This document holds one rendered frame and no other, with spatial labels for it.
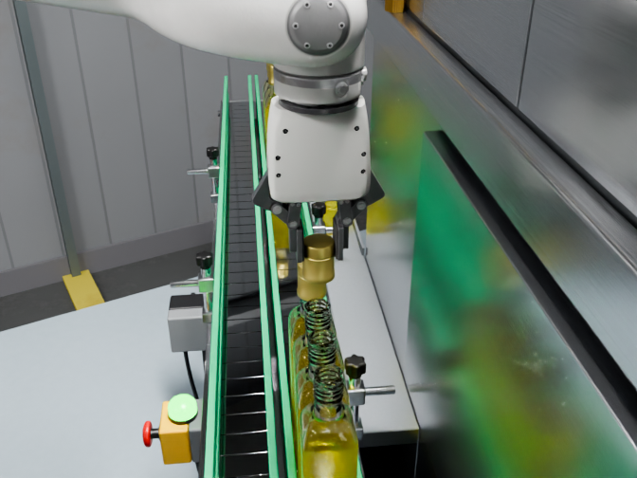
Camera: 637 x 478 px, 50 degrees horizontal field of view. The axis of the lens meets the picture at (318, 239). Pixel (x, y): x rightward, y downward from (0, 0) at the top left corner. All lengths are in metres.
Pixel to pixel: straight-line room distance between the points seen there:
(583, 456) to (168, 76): 2.90
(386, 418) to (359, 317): 0.24
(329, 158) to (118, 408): 0.97
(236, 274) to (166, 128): 2.01
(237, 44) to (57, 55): 2.55
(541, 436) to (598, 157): 0.19
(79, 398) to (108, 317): 0.29
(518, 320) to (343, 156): 0.24
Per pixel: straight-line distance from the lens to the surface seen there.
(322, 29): 0.52
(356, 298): 1.24
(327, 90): 0.61
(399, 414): 1.02
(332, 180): 0.67
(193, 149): 3.34
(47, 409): 1.56
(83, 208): 3.30
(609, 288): 0.41
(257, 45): 0.53
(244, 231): 1.46
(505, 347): 0.54
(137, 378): 1.57
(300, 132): 0.64
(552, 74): 0.52
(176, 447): 1.11
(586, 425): 0.44
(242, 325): 1.18
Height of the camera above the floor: 1.75
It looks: 30 degrees down
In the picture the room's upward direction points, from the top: straight up
